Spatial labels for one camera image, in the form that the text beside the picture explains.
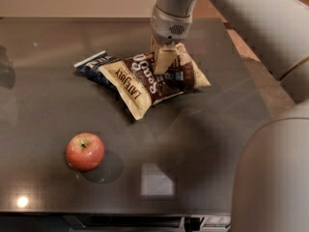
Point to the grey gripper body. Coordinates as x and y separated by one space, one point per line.
166 28

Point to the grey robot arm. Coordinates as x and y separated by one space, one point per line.
271 187

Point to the red apple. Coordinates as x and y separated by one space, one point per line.
85 152

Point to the brown Late July chip bag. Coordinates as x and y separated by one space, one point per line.
140 88

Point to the blue chip bag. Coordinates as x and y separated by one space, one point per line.
90 65

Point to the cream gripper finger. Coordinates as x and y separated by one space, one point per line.
154 48
166 56

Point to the black appliance under table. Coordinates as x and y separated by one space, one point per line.
109 223

